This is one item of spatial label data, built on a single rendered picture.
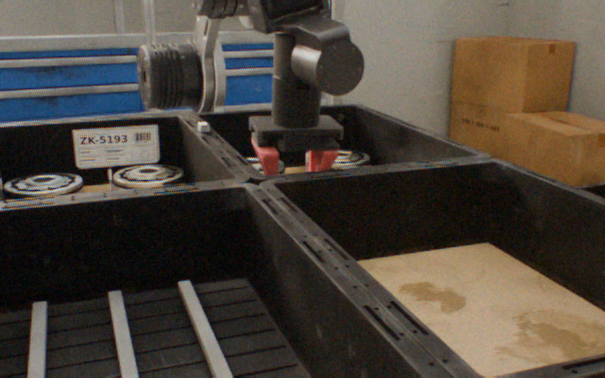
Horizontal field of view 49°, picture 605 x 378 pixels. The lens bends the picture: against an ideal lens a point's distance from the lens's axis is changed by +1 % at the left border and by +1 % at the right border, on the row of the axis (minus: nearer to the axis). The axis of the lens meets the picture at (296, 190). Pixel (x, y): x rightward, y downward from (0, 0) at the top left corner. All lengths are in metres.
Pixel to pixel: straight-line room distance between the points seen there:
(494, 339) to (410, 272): 0.15
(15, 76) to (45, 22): 0.89
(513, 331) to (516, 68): 3.59
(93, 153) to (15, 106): 1.78
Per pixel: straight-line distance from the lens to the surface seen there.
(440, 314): 0.64
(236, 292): 0.67
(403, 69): 4.40
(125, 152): 1.05
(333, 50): 0.67
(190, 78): 1.83
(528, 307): 0.68
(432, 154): 0.91
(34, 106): 2.81
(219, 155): 0.79
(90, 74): 2.81
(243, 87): 2.98
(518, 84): 4.16
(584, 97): 4.41
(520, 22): 4.78
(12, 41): 2.76
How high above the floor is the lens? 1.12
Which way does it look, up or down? 17 degrees down
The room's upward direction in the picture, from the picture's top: straight up
